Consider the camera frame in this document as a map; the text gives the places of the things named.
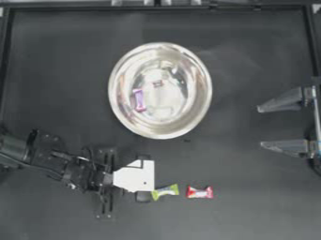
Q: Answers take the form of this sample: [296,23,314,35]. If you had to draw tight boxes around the purple candy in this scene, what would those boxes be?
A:
[131,87,147,113]

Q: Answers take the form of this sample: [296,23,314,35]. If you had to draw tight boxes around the black table frame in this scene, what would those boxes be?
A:
[0,0,321,132]

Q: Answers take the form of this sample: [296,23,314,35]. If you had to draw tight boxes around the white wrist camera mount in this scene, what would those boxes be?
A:
[111,158,155,193]

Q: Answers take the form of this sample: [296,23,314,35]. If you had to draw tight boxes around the green candy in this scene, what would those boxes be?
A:
[149,183,180,202]

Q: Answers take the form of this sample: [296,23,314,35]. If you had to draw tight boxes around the steel bowl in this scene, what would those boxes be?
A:
[107,41,212,141]

